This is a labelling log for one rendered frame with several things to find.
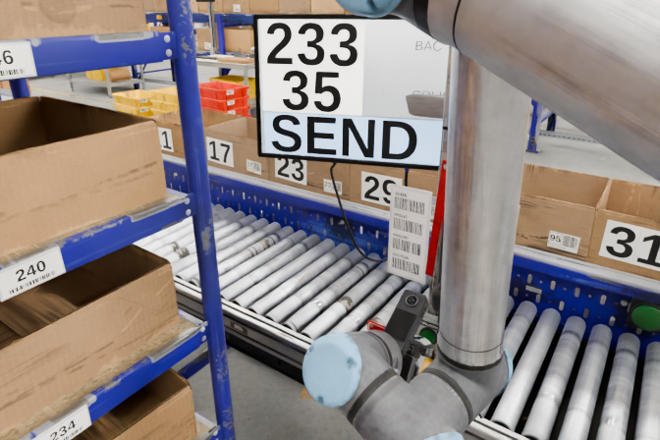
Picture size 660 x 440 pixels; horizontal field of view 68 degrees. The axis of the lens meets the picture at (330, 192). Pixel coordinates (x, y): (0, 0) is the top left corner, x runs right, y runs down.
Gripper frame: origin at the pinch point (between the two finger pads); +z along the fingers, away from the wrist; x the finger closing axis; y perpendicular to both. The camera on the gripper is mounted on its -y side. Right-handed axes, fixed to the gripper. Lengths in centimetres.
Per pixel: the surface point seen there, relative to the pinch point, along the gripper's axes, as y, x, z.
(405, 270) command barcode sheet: -11.8, -6.9, -1.2
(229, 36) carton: -254, -559, 425
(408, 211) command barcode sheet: -23.0, -7.1, -7.7
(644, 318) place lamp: -16, 36, 57
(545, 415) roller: 9.7, 22.2, 24.7
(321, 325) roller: 10.8, -35.5, 23.7
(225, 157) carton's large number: -31, -122, 57
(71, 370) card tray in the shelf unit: 9, -22, -57
